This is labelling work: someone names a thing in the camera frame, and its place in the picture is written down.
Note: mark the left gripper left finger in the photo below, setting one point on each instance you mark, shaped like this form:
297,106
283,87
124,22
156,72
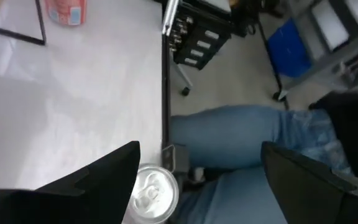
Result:
73,202

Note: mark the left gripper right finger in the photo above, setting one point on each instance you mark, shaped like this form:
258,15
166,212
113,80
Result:
315,199

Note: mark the person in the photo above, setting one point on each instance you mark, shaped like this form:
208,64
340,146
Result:
228,137

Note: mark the black stand leg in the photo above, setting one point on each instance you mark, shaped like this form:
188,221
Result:
272,62

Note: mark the blue bin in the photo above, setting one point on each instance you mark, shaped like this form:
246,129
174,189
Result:
289,49

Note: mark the white leg with caster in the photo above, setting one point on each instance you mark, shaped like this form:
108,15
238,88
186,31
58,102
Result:
185,91

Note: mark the grey cabinet with white panels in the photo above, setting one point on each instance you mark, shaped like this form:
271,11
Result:
328,28

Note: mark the red Fanta can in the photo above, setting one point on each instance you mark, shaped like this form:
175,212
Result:
65,12

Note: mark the black electronics box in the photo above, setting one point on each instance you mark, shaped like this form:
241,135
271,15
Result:
204,34

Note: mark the black metal table frame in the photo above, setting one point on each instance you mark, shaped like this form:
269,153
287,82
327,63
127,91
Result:
165,93

